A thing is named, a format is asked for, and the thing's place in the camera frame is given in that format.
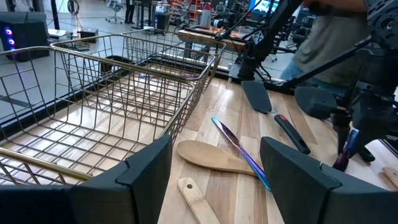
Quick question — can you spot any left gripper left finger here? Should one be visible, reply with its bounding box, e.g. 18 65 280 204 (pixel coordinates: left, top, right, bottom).
71 134 174 224

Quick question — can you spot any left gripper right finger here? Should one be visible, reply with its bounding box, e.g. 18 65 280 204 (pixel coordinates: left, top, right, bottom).
260 136 364 224

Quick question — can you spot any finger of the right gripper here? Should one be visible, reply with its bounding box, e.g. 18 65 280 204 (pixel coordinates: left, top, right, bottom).
331 113 351 156
349 133 377 163

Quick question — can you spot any iridescent table knife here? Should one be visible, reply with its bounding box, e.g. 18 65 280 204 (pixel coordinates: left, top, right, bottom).
331 128 361 172
211 117 272 192

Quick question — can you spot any wooden spoon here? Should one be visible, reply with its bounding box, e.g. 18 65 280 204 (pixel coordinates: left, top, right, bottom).
176 139 258 177

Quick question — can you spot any black rectangular spatula red-black handle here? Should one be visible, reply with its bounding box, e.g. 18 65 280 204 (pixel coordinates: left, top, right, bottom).
241 80 312 156

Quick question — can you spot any wooden fork-tined spatula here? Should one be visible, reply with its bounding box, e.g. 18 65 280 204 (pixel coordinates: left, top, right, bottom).
177 177 221 224

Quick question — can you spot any person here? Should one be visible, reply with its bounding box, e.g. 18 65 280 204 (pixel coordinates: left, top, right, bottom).
124 0 138 25
279 0 373 94

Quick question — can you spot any computer monitor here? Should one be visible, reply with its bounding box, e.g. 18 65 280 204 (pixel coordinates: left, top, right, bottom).
248 0 282 15

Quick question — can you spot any wooden work table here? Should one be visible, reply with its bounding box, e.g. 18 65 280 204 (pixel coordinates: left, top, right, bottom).
177 27 249 53

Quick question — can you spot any small black box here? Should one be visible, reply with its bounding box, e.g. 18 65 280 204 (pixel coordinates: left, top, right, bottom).
77 27 100 44

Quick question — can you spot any black bin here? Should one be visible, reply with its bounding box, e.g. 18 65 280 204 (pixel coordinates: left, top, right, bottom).
155 12 171 30

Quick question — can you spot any office chair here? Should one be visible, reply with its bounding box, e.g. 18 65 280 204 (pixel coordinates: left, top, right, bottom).
104 0 126 25

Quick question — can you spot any black computer tower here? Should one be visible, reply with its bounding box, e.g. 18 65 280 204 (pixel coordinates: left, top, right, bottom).
0 11 50 62

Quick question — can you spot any gold wire basket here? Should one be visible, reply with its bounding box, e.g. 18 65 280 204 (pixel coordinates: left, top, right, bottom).
121 28 227 78
0 45 197 187
51 32 217 94

